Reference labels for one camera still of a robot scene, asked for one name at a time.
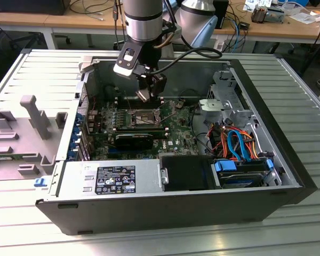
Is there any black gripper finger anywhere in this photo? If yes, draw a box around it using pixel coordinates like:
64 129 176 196
148 73 168 101
138 76 150 92

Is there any silver CPU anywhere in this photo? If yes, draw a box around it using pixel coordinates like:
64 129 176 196
135 90 150 102

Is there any metal socket cover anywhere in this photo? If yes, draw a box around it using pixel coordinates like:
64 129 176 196
155 99 178 126

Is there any metal locking lever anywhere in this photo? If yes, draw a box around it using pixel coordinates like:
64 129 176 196
124 90 132 111
132 115 162 126

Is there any black RAM slot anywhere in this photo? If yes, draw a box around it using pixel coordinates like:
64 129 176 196
114 100 165 105
114 102 165 107
114 96 165 100
114 98 165 102

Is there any CPU socket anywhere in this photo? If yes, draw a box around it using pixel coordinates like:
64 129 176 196
127 107 163 128

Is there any blue expansion slot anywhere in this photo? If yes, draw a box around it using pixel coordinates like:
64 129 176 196
108 149 131 158

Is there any green motherboard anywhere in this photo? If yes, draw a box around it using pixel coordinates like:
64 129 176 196
86 96 205 161

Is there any grey metal disk bay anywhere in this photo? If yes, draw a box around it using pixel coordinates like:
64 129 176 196
198 98 233 122

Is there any black graphics card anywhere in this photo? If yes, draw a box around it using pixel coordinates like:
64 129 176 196
114 132 155 150

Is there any white power strip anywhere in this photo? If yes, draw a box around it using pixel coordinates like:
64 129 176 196
212 39 225 53

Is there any silver drive cage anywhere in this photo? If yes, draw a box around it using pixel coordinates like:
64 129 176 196
206 69 254 113

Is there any wooden desk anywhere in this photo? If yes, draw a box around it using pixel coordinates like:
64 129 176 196
0 0 320 45

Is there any blue disk carrier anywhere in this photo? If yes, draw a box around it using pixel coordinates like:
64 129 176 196
214 158 275 187

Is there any finned metal cooler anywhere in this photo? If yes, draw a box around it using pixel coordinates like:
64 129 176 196
251 5 268 24

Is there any silver power supply unit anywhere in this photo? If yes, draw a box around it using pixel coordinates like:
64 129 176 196
49 159 163 197

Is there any black office chair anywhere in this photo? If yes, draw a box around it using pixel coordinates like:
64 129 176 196
5 31 71 53

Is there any grey metal box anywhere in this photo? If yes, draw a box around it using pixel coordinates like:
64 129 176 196
266 6 286 24

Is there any black PC case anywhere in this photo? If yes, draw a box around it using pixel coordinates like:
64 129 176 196
35 54 318 236

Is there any black equipment box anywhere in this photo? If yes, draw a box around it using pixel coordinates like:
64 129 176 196
0 0 68 16

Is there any blue plastic clip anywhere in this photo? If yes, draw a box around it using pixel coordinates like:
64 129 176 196
33 177 50 189

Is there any grey parts rack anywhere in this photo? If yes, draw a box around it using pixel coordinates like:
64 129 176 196
0 94 69 182

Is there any white paper sheet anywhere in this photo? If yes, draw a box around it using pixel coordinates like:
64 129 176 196
288 7 320 25

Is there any black tripod leg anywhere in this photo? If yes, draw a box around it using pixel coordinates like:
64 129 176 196
300 25 320 77

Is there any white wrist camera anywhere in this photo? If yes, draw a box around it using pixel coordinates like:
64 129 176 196
113 46 143 77

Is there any thin black wire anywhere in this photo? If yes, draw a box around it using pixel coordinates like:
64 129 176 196
178 89 205 101
189 105 214 157

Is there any black camera cable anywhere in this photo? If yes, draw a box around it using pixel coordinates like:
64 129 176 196
149 47 223 75

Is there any orange power wire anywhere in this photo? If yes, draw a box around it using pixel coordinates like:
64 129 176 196
207 125 229 159
238 129 260 159

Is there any silver latch bracket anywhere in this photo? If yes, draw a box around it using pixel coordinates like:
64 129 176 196
159 167 170 185

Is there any blue data wire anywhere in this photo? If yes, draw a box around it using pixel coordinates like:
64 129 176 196
227 129 253 163

